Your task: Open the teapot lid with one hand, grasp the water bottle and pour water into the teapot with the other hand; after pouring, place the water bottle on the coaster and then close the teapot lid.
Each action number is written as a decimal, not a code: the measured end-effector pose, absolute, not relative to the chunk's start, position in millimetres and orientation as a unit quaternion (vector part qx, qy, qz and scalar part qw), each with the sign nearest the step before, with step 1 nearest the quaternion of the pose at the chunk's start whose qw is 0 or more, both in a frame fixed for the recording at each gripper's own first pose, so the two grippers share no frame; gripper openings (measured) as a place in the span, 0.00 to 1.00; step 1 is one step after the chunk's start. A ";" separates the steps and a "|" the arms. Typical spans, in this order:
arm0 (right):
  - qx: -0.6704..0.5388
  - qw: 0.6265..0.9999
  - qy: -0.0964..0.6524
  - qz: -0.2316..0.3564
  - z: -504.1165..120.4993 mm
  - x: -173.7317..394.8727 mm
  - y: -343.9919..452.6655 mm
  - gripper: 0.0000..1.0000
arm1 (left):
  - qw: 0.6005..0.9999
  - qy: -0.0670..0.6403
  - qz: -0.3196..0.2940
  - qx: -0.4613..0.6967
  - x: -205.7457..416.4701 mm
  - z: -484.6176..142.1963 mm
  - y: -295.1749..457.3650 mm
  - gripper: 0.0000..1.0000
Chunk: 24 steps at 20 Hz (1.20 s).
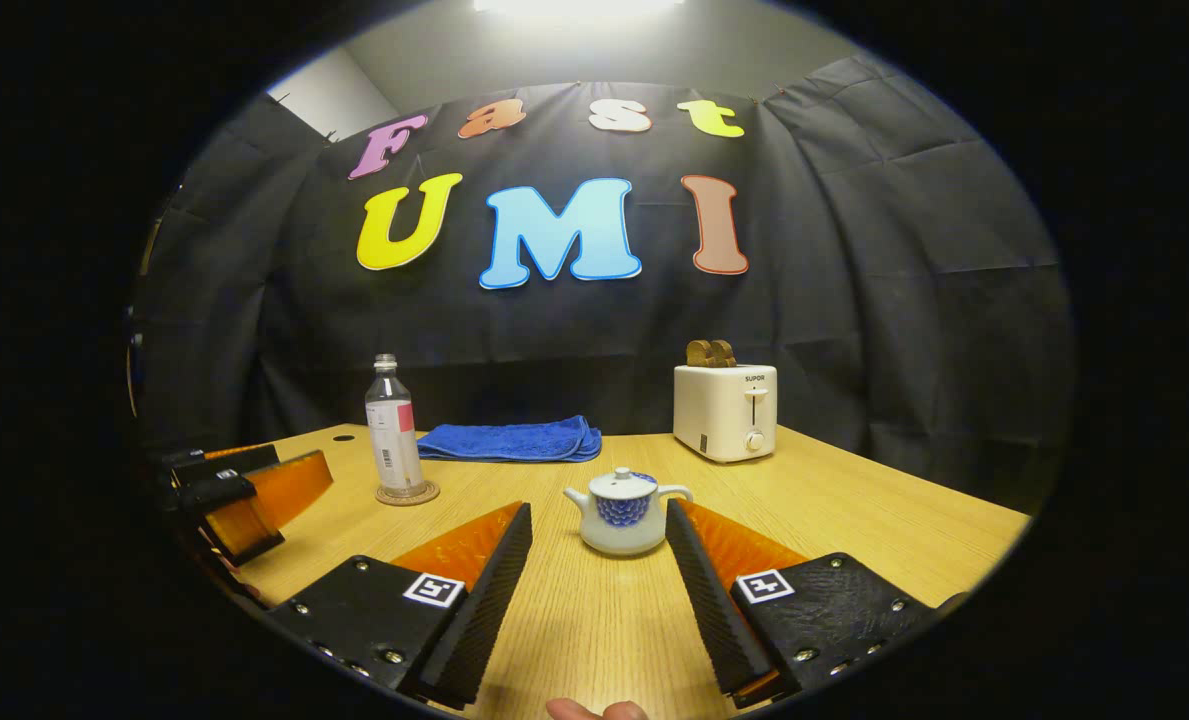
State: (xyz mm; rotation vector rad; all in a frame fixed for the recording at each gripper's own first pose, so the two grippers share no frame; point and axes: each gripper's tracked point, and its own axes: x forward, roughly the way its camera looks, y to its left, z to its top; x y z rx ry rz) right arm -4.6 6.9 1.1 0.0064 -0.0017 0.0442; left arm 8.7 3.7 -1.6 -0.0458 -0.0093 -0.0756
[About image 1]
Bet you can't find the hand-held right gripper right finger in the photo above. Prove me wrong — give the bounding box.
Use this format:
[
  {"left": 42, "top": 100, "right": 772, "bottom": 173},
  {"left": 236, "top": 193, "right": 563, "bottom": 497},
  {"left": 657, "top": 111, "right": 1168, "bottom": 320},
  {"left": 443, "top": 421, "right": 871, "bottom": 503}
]
[{"left": 664, "top": 498, "right": 955, "bottom": 708}]

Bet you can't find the white toaster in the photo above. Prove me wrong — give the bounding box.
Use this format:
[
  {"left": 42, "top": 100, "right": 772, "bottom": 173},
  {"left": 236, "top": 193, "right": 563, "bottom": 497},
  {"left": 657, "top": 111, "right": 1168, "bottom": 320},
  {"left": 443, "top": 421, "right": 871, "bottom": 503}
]
[{"left": 673, "top": 363, "right": 778, "bottom": 464}]

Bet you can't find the clear plastic water bottle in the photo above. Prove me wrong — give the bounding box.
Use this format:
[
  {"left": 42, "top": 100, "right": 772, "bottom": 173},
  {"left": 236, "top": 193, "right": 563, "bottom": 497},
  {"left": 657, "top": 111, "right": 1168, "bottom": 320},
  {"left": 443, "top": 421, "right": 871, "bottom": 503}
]
[{"left": 365, "top": 353, "right": 427, "bottom": 499}]

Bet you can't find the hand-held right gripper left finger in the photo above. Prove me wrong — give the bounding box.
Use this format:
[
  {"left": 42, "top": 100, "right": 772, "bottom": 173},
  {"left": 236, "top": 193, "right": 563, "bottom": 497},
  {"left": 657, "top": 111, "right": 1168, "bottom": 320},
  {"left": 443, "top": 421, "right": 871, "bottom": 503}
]
[{"left": 259, "top": 500, "right": 535, "bottom": 711}]

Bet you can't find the round clear coaster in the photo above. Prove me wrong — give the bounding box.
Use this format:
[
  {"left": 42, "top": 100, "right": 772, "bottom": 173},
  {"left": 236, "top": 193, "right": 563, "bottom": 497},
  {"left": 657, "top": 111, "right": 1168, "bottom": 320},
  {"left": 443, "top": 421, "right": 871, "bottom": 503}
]
[{"left": 375, "top": 480, "right": 441, "bottom": 507}]

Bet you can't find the black backdrop cloth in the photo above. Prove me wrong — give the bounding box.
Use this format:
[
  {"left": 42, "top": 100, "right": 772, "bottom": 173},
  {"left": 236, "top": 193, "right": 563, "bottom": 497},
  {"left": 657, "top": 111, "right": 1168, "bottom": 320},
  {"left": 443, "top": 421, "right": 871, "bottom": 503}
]
[{"left": 129, "top": 55, "right": 1073, "bottom": 516}]

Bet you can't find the ceiling light panel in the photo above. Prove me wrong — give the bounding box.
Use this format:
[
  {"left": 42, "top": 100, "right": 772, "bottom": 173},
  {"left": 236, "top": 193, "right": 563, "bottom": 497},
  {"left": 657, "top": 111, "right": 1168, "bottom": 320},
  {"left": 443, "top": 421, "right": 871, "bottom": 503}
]
[{"left": 472, "top": 0, "right": 687, "bottom": 15}]

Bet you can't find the blue folded towel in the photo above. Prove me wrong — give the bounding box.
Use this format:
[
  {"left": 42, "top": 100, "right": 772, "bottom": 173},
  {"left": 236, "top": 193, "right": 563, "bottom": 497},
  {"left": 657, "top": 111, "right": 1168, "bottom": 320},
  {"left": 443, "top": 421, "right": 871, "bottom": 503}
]
[{"left": 417, "top": 415, "right": 603, "bottom": 464}]

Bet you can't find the white blue-patterned teacup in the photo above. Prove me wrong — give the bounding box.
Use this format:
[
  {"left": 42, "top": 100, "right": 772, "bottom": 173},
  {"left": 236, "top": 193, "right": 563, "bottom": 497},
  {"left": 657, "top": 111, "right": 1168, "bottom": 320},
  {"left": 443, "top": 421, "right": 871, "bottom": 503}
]
[{"left": 563, "top": 485, "right": 695, "bottom": 557}]

